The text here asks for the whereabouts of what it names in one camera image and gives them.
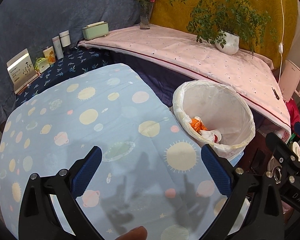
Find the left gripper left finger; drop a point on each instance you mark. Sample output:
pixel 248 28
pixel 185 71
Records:
pixel 37 217

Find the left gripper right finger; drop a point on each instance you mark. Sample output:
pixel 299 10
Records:
pixel 264 218

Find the white red-trimmed sock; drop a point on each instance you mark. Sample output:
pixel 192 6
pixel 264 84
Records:
pixel 212 136

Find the orange plastic wrapper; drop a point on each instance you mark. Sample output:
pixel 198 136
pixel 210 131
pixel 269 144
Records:
pixel 197 124

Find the person's hand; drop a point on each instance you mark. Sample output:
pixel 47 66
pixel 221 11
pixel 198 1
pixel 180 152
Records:
pixel 138 233

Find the red bag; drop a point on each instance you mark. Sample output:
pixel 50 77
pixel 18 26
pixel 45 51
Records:
pixel 293 111

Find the black clip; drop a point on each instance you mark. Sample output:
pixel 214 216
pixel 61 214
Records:
pixel 276 94

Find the pink electric kettle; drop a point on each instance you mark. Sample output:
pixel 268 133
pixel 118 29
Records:
pixel 289 82

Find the pink dotted cloth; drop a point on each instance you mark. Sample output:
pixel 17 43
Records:
pixel 248 74

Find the white bin with liner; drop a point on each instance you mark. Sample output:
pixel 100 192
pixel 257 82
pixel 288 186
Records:
pixel 219 107

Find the light blue planet tablecloth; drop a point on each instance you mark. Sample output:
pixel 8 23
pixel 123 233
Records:
pixel 151 173

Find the potted green plant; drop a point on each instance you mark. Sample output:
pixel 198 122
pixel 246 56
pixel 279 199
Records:
pixel 211 20

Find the white booklet box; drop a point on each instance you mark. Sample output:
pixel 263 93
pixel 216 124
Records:
pixel 21 71

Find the green tissue packet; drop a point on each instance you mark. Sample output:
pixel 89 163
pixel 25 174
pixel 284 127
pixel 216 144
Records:
pixel 41 65

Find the yellow floral can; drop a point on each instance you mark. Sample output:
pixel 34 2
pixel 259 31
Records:
pixel 49 54

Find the navy floral cloth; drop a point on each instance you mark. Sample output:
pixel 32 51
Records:
pixel 79 61

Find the tall white bottle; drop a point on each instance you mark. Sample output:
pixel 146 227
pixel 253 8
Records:
pixel 57 47

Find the white jar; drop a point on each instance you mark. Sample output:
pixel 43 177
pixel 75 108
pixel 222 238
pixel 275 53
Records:
pixel 65 38

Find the mint green tissue box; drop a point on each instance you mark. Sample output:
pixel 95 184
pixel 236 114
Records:
pixel 95 30

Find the blue backdrop cloth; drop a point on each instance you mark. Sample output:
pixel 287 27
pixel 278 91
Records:
pixel 32 24

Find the glass vase pink flowers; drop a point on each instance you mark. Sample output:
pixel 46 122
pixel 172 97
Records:
pixel 146 7

